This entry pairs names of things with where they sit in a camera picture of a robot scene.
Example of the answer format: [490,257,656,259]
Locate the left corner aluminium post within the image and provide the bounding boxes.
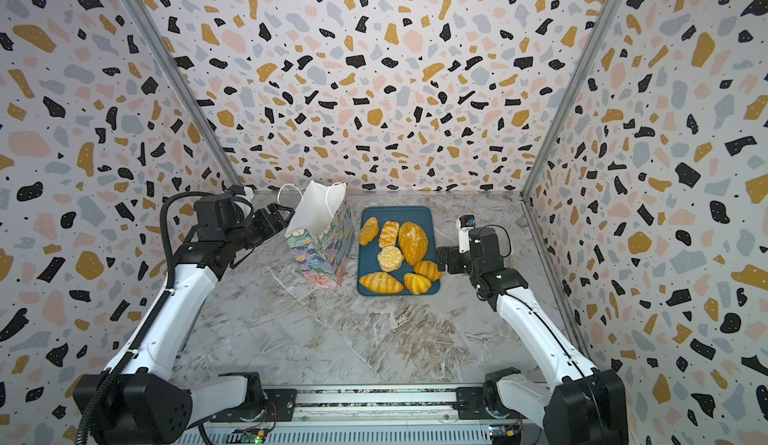
[121,0,241,185]

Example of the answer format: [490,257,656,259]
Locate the floral paper bag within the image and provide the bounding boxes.
[277,181,355,287]

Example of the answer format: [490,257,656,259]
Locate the black corrugated cable conduit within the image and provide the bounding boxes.
[74,190,241,445]

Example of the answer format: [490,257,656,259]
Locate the large oval brown bread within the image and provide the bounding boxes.
[398,222,429,266]

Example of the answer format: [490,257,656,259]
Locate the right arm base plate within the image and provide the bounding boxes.
[452,387,512,420]

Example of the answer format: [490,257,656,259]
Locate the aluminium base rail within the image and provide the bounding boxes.
[174,384,547,444]

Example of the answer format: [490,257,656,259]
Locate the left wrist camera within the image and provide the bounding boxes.
[225,185,255,202]

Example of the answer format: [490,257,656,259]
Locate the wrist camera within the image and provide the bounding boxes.
[456,214,475,254]
[225,185,255,202]

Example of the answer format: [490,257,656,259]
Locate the teal rectangular tray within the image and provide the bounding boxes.
[357,206,442,297]

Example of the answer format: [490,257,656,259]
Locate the round pale bread bun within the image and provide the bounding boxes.
[377,246,404,273]

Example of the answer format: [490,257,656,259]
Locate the small oval bread roll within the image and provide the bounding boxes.
[359,216,380,246]

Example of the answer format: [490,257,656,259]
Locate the corner aluminium post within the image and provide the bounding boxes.
[121,0,241,185]
[521,0,621,200]

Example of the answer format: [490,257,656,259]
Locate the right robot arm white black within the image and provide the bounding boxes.
[437,215,629,444]

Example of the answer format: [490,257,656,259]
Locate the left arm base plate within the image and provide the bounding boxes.
[211,388,297,426]

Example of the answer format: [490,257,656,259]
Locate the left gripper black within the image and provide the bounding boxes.
[227,202,293,253]

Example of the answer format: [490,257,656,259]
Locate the shell shaped bread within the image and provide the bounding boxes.
[414,260,442,282]
[404,273,432,295]

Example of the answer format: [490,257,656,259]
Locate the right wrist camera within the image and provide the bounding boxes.
[456,214,475,254]

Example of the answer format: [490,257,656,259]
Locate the striped glazed bread loaf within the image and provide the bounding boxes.
[379,221,400,249]

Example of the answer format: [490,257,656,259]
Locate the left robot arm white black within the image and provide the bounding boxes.
[73,186,295,444]

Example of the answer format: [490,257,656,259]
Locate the croissant shaped bread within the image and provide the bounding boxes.
[359,272,404,295]

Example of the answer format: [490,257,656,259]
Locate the right corner aluminium post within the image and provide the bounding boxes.
[521,0,621,200]

